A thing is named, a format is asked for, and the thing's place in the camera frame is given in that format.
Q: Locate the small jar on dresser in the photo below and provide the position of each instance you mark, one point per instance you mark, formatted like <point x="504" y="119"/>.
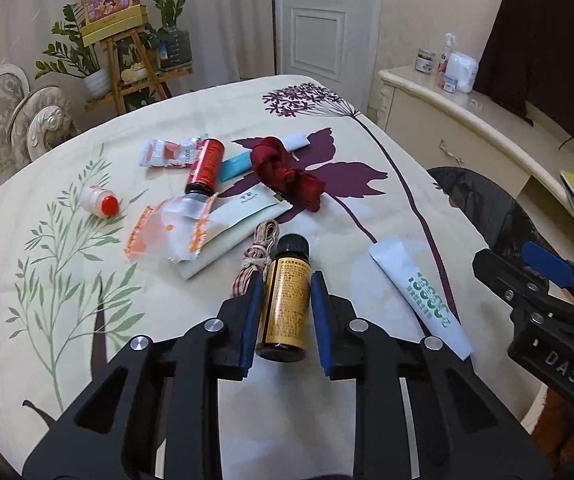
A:
<point x="424" y="61"/>

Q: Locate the clear wrapper with orange edges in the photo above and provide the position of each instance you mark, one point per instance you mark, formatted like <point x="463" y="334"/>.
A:
<point x="167" y="230"/>

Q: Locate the yellowish ornament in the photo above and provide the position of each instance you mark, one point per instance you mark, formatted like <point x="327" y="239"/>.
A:
<point x="134" y="72"/>

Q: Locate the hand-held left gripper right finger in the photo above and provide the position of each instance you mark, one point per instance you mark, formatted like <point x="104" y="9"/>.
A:
<point x="318" y="325"/>

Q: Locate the small white jar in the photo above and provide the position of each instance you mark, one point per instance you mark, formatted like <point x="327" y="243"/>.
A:
<point x="450" y="85"/>

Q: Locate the brown bottle with yellow label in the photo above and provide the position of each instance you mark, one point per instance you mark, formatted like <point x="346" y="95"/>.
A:
<point x="282" y="305"/>

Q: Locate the knotted red cloth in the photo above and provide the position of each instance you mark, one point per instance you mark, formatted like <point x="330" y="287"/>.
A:
<point x="287" y="177"/>

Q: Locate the red and white snack wrapper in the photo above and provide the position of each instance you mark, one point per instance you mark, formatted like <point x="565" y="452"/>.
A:
<point x="162" y="152"/>

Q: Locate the green plant in white pot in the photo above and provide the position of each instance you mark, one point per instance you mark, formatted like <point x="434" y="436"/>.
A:
<point x="94" y="82"/>

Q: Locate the small white bottle red cap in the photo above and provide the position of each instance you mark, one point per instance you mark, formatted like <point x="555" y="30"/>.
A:
<point x="98" y="202"/>

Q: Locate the tall plant in glass vase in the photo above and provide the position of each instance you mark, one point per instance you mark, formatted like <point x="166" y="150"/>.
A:
<point x="174" y="45"/>

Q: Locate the white tissue pack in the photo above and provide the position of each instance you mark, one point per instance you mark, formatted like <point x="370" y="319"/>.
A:
<point x="463" y="71"/>

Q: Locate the ornate cream armchair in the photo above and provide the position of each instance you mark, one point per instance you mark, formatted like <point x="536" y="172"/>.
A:
<point x="2" y="115"/>

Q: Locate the clear spray bottle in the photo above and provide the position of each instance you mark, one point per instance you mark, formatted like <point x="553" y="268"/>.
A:
<point x="446" y="57"/>

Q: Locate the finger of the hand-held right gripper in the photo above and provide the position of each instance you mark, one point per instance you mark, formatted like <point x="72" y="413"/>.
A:
<point x="497" y="270"/>
<point x="547" y="260"/>

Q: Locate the yellow box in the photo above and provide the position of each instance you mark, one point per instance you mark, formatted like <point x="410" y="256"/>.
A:
<point x="112" y="27"/>

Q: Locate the white tube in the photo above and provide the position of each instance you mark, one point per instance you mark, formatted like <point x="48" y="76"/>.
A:
<point x="417" y="290"/>

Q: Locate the wooden plant stand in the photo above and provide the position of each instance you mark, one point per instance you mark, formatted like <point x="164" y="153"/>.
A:
<point x="139" y="55"/>

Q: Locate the dark curtain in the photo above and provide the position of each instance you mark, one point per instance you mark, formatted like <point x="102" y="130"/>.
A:
<point x="532" y="25"/>

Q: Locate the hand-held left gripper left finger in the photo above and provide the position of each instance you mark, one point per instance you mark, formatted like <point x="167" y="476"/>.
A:
<point x="249" y="320"/>

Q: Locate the white and green paper packet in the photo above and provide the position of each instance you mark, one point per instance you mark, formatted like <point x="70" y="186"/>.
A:
<point x="237" y="215"/>

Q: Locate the colourful printed box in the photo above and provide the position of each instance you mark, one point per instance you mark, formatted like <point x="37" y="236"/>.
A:
<point x="109" y="5"/>

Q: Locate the red can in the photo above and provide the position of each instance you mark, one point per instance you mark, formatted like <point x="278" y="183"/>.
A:
<point x="206" y="162"/>

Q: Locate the cream cabinet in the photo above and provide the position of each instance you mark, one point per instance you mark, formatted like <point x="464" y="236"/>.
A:
<point x="467" y="130"/>

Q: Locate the white panel door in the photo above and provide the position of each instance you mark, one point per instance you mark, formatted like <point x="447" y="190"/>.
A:
<point x="324" y="20"/>

